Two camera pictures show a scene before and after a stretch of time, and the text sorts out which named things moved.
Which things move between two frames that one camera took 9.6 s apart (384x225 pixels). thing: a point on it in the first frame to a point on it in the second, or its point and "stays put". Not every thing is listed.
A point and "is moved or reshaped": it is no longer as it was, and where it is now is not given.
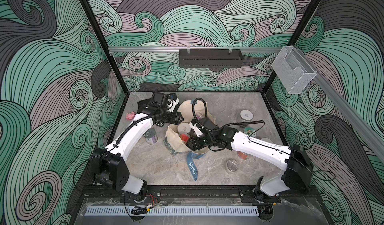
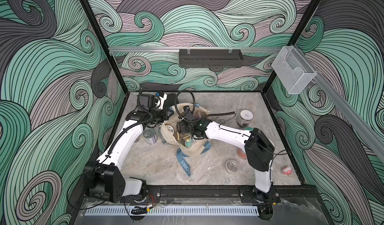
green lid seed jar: [242, 155] stays put
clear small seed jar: [231, 166] stays put
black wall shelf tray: [193, 58] stays put
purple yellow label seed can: [150, 136] stays put
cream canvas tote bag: [177, 135] is moved or reshaped
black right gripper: [195, 144] to [181, 127]
